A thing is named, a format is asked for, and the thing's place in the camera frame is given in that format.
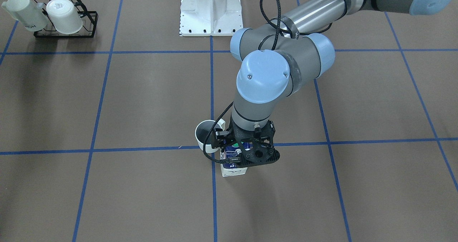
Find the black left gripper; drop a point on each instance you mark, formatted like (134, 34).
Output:
(219, 139)

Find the white HOME mug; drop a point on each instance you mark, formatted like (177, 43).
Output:
(202, 131)

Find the blue white milk carton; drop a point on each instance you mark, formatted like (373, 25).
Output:
(231, 168)

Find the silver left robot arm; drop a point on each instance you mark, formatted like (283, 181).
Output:
(277, 59)

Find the white mug on rack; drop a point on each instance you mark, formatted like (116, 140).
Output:
(64, 16)
(27, 13)

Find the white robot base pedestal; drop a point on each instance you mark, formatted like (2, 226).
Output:
(210, 17)

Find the black wire mug rack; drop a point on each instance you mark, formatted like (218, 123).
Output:
(89, 22)

